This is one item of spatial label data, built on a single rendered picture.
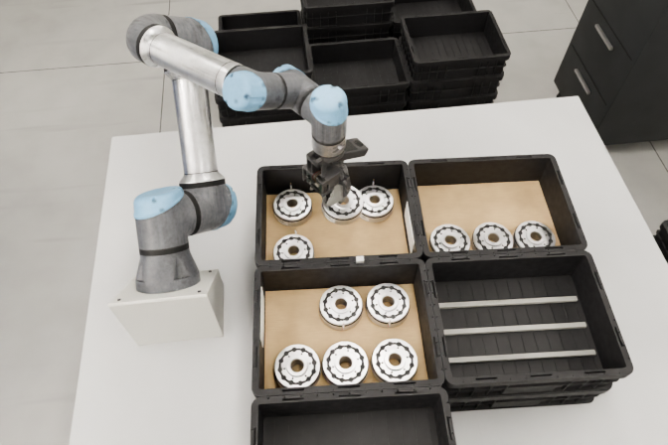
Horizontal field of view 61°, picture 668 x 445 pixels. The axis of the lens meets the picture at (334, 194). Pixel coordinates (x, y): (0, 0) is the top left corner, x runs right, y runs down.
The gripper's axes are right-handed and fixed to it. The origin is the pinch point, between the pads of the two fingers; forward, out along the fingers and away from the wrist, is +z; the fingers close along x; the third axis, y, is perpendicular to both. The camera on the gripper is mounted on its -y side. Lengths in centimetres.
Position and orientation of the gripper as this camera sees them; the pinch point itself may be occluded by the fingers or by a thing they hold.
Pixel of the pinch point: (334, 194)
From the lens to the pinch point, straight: 141.5
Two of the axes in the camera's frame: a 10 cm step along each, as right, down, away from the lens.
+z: -0.1, 5.8, 8.1
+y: -7.4, 5.4, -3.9
